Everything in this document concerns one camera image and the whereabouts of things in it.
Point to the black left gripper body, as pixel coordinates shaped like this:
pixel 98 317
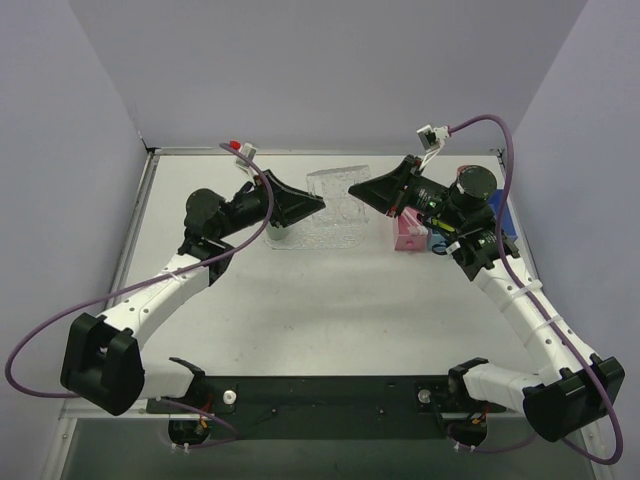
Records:
pixel 275 198

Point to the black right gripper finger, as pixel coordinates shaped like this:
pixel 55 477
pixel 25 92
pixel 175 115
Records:
pixel 386 184
pixel 383 199

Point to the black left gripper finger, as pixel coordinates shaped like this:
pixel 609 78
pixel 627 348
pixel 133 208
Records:
pixel 288 213
pixel 283 192

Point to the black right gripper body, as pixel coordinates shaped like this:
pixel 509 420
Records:
pixel 401 185

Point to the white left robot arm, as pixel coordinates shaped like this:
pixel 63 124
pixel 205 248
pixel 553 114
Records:
pixel 103 361

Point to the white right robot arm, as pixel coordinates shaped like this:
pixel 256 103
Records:
pixel 571 384

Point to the large clear textured tray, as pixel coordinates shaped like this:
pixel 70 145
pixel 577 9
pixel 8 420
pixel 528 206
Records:
pixel 306 235

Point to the green plastic cup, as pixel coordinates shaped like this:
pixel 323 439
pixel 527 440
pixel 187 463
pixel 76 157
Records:
pixel 277 233

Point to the light blue organizer box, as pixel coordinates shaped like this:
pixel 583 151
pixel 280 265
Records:
pixel 438 243

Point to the dark blue organizer box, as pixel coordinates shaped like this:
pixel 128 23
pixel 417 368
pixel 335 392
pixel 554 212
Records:
pixel 508 226

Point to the pink organizer box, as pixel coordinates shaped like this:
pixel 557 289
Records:
pixel 409 234

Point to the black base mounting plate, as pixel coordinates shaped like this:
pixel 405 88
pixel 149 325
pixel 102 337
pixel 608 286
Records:
pixel 409 407

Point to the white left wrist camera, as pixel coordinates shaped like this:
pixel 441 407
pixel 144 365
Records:
pixel 246 149

